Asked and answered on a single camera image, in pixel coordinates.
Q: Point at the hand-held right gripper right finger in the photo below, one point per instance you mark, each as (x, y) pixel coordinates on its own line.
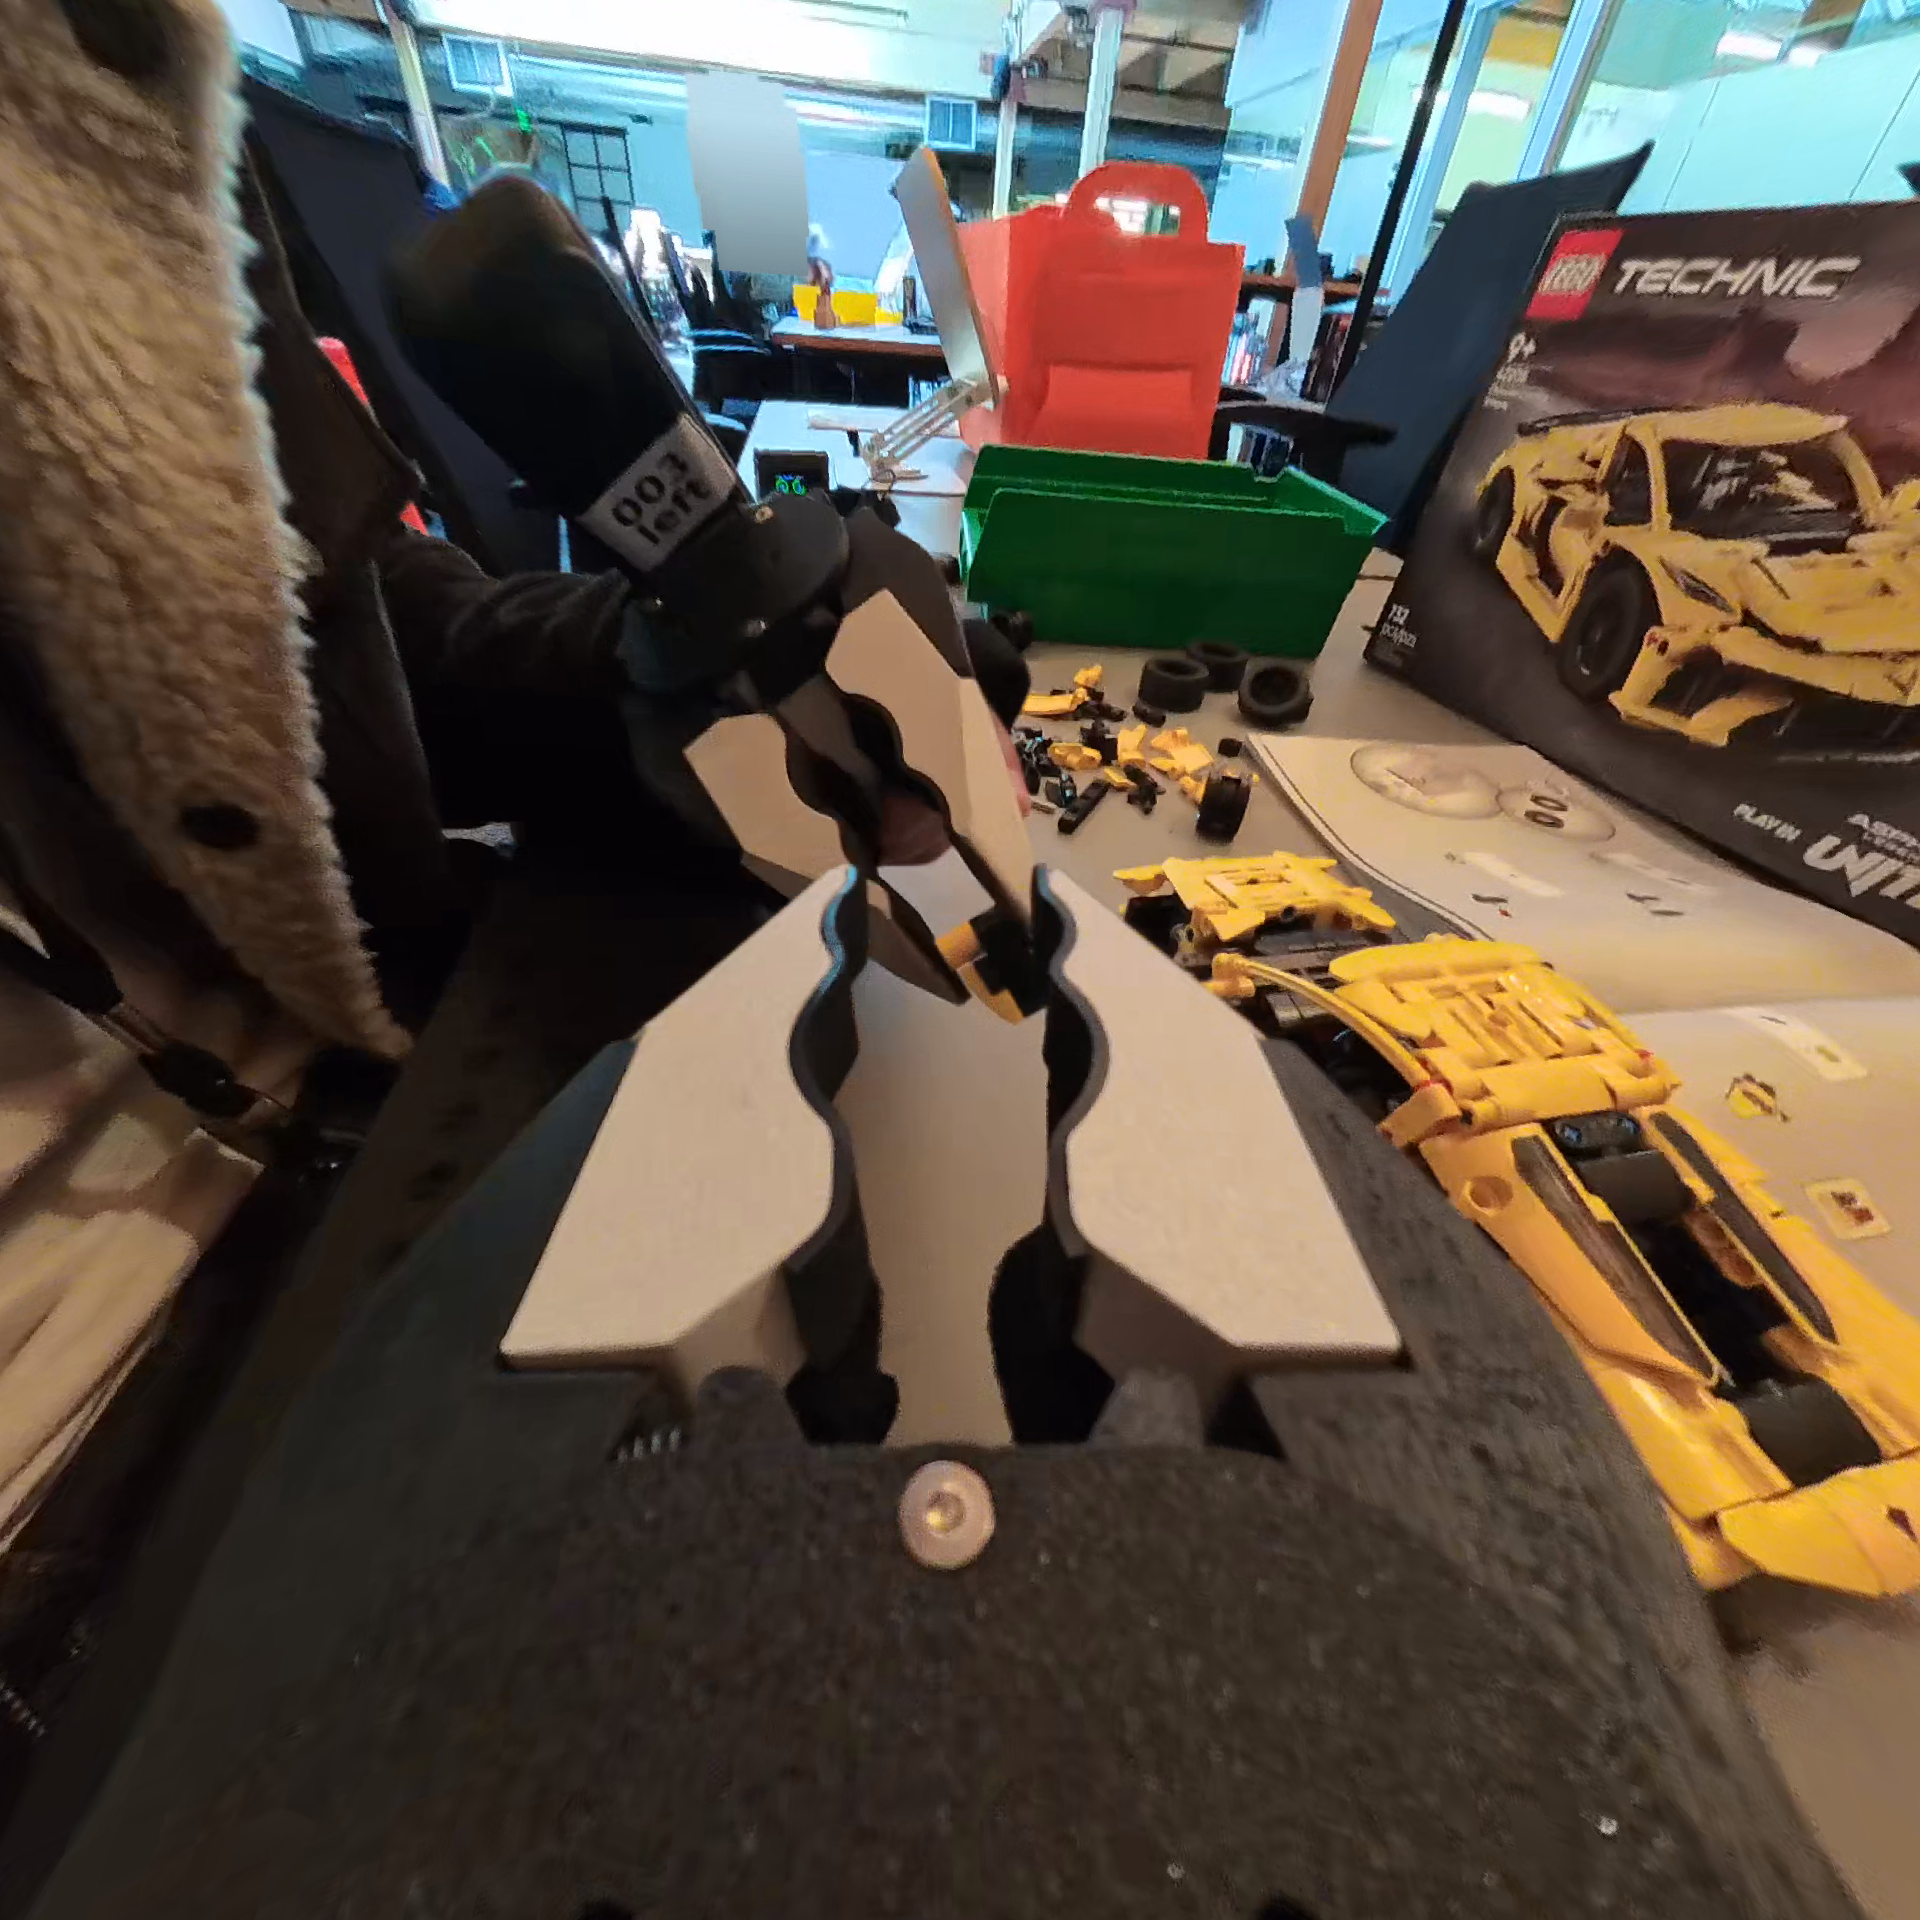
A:
(1214, 1201)

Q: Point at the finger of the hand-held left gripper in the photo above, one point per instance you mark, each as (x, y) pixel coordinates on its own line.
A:
(765, 811)
(931, 720)

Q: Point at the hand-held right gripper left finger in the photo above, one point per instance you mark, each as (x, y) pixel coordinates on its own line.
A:
(691, 1184)

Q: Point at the small yellow brick connector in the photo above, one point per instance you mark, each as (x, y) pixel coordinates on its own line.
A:
(968, 945)

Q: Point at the person's left forearm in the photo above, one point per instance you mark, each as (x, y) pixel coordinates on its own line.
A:
(511, 630)

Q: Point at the grey desk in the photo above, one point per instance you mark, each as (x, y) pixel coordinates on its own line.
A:
(1343, 675)

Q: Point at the person's left hand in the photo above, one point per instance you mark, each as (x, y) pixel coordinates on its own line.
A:
(912, 822)

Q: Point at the black device green display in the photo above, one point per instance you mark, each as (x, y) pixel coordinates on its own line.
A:
(791, 477)

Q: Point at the black toy wheel rim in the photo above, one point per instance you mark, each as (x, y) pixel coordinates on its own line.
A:
(1013, 626)

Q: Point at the white table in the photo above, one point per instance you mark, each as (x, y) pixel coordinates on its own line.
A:
(901, 510)

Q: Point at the pile of yellow black brick parts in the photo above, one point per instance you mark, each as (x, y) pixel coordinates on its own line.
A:
(1110, 750)

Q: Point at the black rubber toy tyre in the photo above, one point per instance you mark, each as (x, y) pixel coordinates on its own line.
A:
(1173, 683)
(1274, 692)
(1219, 656)

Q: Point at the green storage bin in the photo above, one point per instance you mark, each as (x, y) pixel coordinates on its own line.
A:
(1170, 554)

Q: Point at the yellow storage bin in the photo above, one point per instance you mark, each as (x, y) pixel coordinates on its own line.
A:
(840, 308)

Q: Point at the black tyred toy wheel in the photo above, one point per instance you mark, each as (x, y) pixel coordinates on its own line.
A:
(1223, 802)

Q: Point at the yellow brick car model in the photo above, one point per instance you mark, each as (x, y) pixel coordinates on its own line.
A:
(1501, 1050)

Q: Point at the red plastic bin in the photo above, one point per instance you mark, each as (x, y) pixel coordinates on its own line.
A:
(1110, 330)

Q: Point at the open instruction booklet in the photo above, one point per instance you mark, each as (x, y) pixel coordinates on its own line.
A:
(1501, 870)

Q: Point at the black office chair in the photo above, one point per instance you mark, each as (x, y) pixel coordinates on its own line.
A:
(1290, 420)

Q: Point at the toy car set box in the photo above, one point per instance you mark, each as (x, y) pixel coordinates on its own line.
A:
(1650, 375)

